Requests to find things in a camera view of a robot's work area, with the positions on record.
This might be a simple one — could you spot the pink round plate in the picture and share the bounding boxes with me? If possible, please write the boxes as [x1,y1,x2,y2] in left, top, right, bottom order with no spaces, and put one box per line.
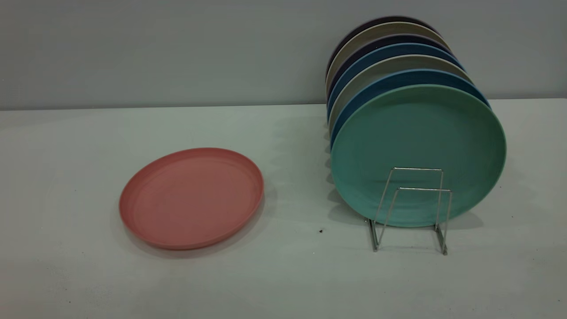
[119,148,265,251]

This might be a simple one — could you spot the green round plate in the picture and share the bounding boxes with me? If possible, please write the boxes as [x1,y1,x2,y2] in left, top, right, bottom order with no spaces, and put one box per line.
[330,84,507,228]

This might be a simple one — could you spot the blue round plate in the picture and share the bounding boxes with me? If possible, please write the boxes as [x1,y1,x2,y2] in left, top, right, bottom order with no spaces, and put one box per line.
[327,43,465,121]
[330,69,491,149]

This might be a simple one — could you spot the beige round plate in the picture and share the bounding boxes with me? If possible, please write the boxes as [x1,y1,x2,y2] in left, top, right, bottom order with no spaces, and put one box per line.
[328,54,474,134]
[326,22,443,96]

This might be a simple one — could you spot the dark navy round plate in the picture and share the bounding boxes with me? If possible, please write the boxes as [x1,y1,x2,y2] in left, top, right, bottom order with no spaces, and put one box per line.
[326,34,452,101]

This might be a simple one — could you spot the dark purple round plate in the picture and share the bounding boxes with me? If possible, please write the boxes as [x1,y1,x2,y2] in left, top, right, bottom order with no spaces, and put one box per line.
[326,16,437,78]

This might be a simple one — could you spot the silver wire plate rack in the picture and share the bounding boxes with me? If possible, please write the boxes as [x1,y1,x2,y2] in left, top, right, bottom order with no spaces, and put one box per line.
[366,167,454,256]

